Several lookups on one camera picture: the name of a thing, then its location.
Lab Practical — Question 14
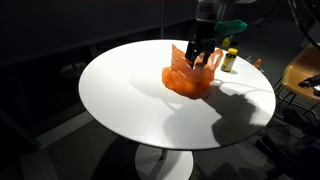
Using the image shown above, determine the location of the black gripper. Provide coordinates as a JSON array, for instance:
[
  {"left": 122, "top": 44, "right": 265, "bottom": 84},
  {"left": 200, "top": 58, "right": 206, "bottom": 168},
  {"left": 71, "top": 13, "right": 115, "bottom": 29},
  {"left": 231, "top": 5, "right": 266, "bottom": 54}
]
[{"left": 184, "top": 19, "right": 218, "bottom": 68}]

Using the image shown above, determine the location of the white medicine bottle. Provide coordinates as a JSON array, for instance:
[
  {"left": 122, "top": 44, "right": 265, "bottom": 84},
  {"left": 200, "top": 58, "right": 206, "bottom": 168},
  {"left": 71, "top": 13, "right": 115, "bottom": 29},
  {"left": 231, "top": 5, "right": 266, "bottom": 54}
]
[{"left": 193, "top": 62, "right": 207, "bottom": 81}]

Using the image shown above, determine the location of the yellow capped supplement bottle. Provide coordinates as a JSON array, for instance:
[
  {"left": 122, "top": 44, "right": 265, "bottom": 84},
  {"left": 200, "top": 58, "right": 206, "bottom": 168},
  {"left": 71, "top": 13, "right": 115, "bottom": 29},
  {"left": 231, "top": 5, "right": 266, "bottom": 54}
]
[{"left": 220, "top": 47, "right": 239, "bottom": 73}]

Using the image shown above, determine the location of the yellow spray bottle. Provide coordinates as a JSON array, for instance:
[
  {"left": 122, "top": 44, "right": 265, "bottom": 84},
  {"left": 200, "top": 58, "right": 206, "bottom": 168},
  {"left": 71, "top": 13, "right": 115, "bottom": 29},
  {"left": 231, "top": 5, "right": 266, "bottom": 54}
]
[{"left": 221, "top": 35, "right": 233, "bottom": 48}]

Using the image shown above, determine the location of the small orange bottle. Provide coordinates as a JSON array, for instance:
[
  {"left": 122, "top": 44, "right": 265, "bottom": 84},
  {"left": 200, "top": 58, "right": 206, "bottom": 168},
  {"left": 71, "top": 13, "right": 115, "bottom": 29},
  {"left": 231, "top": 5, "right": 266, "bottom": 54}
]
[{"left": 252, "top": 58, "right": 263, "bottom": 71}]

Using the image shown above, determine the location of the orange plastic bag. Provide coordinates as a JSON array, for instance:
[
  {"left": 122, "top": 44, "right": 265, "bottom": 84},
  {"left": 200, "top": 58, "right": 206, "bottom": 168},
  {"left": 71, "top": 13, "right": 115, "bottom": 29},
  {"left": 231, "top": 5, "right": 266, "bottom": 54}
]
[{"left": 161, "top": 43, "right": 224, "bottom": 100}]

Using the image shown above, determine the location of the orange shell chair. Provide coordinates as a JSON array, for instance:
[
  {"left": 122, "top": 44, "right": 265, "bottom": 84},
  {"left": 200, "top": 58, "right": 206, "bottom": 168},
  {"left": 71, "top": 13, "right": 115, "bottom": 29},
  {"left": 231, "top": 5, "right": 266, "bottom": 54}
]
[{"left": 273, "top": 41, "right": 320, "bottom": 118}]

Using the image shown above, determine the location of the black object on chair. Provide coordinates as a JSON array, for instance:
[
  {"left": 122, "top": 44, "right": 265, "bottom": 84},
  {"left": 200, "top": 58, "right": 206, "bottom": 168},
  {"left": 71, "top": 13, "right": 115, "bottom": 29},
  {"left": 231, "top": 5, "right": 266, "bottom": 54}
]
[{"left": 297, "top": 73, "right": 320, "bottom": 89}]

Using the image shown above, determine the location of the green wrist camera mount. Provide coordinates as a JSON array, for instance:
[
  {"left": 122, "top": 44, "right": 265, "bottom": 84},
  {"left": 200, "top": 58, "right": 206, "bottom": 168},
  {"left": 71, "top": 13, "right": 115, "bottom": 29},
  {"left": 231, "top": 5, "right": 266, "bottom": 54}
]
[{"left": 214, "top": 19, "right": 249, "bottom": 37}]

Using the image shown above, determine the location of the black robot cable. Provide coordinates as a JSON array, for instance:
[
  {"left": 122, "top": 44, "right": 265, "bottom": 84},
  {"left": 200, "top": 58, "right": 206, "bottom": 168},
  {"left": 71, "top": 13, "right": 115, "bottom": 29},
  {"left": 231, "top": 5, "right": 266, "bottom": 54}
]
[{"left": 247, "top": 0, "right": 282, "bottom": 28}]

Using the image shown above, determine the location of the white table pedestal base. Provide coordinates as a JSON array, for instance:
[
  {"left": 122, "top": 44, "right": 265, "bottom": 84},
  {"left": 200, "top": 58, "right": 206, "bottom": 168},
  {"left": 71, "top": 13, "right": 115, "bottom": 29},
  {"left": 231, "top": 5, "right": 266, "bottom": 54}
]
[{"left": 134, "top": 143, "right": 194, "bottom": 180}]

